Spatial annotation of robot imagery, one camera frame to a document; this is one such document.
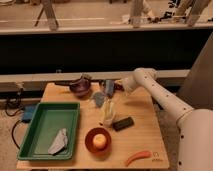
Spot grey folded cloth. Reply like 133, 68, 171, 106
48, 128, 68, 155

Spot green plastic tray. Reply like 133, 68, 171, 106
18, 102, 80, 161

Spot yellow round fruit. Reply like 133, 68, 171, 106
93, 134, 107, 149

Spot blue box on floor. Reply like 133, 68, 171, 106
22, 105, 36, 123

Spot black cable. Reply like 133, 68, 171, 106
4, 88, 25, 150

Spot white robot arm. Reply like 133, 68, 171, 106
120, 68, 213, 171

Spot orange toy carrot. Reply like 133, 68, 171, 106
125, 151, 151, 167

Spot purple toy pan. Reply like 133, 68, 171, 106
56, 77, 91, 97

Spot blue-grey small scoop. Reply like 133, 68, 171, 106
92, 92, 105, 107

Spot red-brown round plate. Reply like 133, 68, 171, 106
85, 127, 111, 156

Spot black rectangular block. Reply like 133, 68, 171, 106
112, 117, 134, 131

